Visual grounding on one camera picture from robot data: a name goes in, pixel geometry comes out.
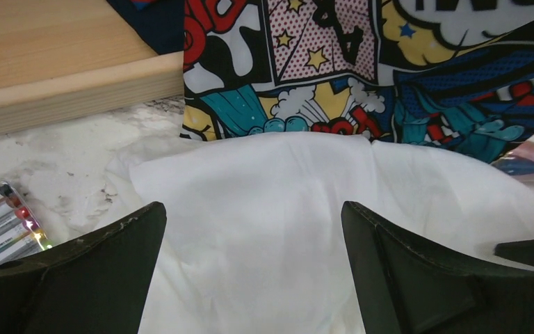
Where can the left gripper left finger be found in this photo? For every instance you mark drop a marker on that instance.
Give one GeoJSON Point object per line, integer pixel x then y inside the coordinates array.
{"type": "Point", "coordinates": [95, 283]}

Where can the marker pen pack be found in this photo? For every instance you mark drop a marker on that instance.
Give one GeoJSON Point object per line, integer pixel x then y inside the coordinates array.
{"type": "Point", "coordinates": [21, 233]}

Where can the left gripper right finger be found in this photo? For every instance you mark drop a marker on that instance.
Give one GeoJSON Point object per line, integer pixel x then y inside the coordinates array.
{"type": "Point", "coordinates": [406, 283]}

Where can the pink pen pack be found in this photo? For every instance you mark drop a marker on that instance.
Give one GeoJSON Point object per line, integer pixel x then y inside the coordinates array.
{"type": "Point", "coordinates": [518, 163]}

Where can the white shorts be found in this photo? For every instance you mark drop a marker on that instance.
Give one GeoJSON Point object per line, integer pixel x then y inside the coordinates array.
{"type": "Point", "coordinates": [253, 240]}

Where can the wooden clothes rack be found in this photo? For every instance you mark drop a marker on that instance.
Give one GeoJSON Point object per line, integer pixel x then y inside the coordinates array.
{"type": "Point", "coordinates": [61, 60]}

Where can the comic print shorts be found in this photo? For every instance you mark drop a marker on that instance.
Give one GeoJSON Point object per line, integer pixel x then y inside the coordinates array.
{"type": "Point", "coordinates": [457, 75]}

